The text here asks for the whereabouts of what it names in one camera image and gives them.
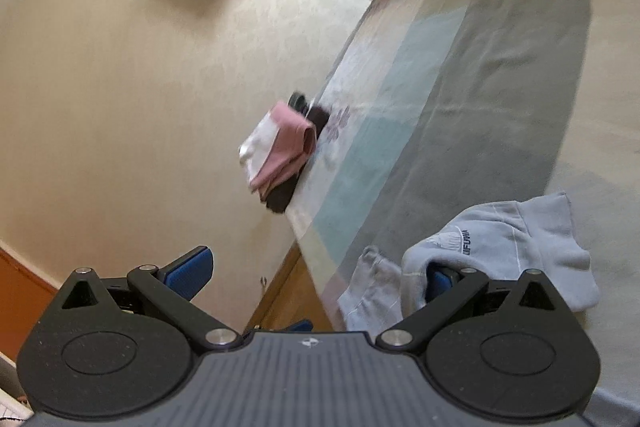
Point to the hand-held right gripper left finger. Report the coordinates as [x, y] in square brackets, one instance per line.
[192, 275]

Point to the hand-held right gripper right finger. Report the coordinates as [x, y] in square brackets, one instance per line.
[441, 284]

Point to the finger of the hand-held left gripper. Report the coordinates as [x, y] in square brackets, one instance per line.
[300, 326]

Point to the grey-blue pants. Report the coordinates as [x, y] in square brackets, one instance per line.
[510, 242]

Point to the folded pink white clothes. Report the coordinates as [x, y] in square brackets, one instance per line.
[277, 147]

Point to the dark clothing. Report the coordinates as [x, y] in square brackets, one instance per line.
[285, 197]

